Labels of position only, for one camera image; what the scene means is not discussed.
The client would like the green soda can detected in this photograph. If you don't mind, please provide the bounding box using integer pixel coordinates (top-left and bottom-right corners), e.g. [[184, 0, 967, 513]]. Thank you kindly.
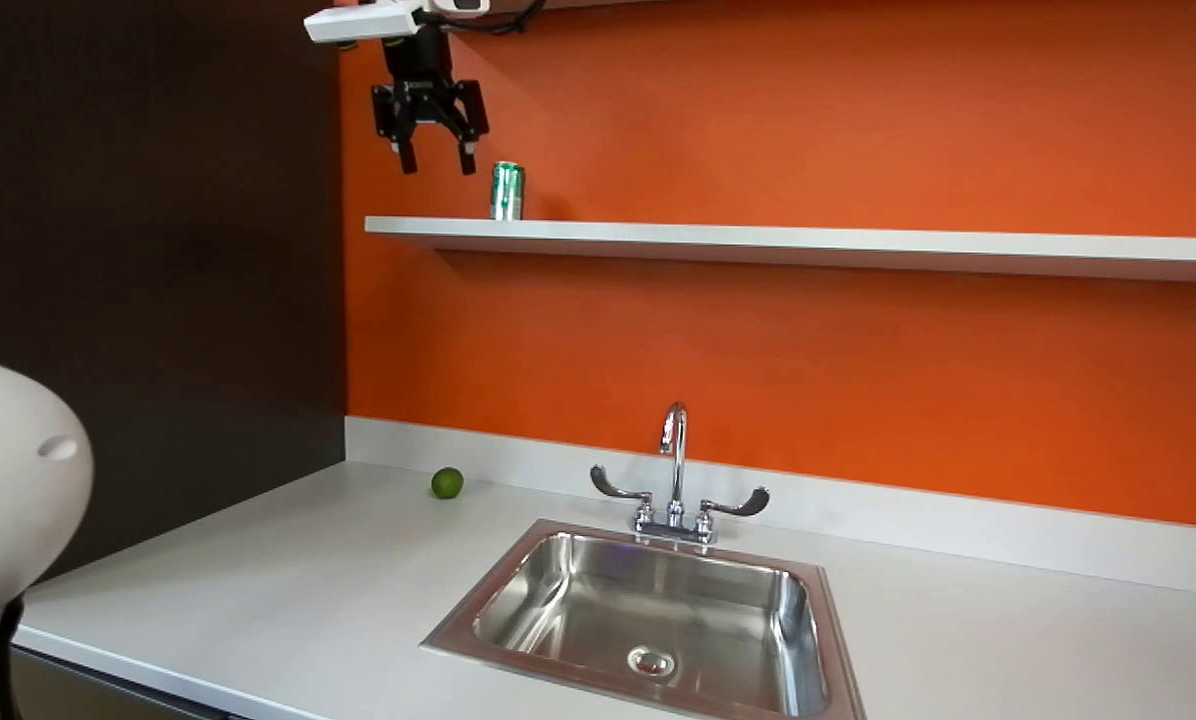
[[486, 156, 530, 226]]

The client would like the stainless steel sink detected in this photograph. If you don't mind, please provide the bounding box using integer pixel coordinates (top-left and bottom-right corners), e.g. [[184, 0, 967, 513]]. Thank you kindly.
[[419, 517, 871, 720]]

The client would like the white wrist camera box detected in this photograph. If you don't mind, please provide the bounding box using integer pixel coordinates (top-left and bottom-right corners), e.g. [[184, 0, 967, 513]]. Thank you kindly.
[[298, 0, 433, 51]]

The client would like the long white wall shelf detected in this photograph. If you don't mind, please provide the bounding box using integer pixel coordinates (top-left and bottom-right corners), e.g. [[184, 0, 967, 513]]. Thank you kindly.
[[360, 213, 1196, 287]]

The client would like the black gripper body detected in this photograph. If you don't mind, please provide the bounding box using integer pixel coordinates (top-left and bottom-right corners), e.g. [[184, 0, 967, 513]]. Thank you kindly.
[[374, 19, 469, 132]]

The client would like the dark wood cabinet panel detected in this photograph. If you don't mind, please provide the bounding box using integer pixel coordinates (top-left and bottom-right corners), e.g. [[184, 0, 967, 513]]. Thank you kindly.
[[0, 0, 353, 580]]

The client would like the chrome faucet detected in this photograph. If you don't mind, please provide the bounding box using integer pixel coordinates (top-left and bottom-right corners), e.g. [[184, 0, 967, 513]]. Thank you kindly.
[[582, 401, 776, 560]]

